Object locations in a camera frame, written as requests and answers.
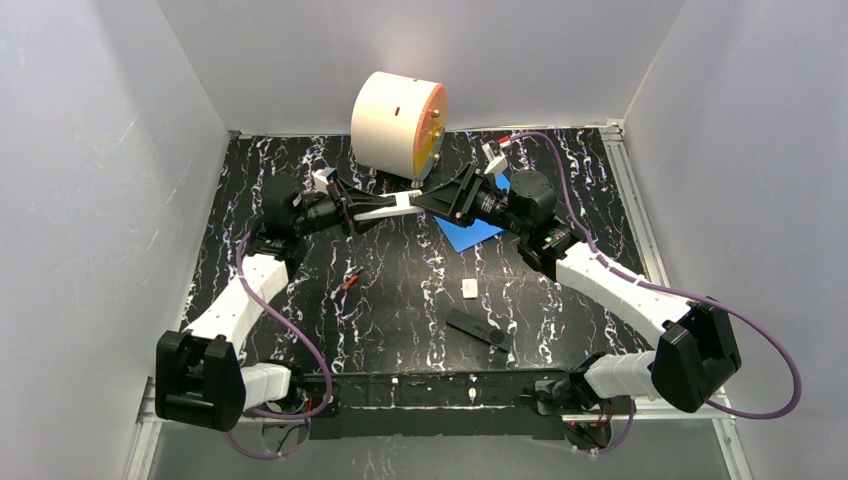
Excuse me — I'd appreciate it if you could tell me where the white remote control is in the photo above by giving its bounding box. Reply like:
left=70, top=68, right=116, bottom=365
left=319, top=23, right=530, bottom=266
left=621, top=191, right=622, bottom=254
left=353, top=189, right=423, bottom=222

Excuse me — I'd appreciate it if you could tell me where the white battery cover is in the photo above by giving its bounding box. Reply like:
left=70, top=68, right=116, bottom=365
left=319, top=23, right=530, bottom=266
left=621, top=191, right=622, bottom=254
left=461, top=278, right=479, bottom=299

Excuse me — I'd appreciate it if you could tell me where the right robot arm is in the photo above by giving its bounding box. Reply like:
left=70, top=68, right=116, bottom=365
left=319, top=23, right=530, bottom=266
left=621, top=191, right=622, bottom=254
left=412, top=165, right=741, bottom=413

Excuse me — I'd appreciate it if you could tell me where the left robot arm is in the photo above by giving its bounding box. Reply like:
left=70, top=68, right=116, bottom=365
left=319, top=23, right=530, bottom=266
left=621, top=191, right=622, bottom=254
left=154, top=168, right=420, bottom=432

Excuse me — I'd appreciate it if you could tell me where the black remote control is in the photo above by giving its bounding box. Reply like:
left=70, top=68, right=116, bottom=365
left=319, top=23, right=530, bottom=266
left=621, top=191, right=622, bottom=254
left=446, top=309, right=513, bottom=352

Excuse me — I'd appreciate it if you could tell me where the blue foam pad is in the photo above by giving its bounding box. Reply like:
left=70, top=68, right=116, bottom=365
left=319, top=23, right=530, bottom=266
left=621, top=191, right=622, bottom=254
left=428, top=174, right=510, bottom=253

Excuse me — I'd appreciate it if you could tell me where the white cylinder orange face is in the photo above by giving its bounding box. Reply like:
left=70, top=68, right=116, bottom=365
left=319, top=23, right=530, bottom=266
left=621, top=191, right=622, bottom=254
left=351, top=71, right=449, bottom=183

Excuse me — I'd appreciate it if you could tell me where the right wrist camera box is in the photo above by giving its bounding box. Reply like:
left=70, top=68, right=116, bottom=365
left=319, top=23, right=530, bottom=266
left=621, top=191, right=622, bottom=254
left=482, top=137, right=512, bottom=177

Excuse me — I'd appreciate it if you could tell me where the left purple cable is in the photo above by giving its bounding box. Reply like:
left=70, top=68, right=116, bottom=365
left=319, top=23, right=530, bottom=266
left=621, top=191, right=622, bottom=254
left=223, top=228, right=335, bottom=460

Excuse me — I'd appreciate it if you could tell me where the purple cable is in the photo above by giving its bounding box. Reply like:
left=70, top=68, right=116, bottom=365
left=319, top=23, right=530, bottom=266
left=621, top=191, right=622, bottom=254
left=500, top=131, right=803, bottom=421
left=223, top=228, right=335, bottom=460

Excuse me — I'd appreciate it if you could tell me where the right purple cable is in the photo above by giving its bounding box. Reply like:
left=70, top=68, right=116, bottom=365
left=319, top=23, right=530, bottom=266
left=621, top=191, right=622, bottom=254
left=500, top=131, right=803, bottom=421

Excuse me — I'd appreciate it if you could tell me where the aluminium frame rail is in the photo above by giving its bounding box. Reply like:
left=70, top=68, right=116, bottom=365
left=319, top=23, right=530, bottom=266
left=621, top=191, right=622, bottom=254
left=599, top=123, right=752, bottom=479

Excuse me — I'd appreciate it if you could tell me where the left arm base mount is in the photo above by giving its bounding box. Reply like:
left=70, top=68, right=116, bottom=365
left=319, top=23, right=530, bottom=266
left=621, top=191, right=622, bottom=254
left=297, top=379, right=341, bottom=418

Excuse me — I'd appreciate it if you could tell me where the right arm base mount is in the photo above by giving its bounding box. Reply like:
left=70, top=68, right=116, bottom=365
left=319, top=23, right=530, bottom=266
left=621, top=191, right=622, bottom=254
left=530, top=379, right=584, bottom=416

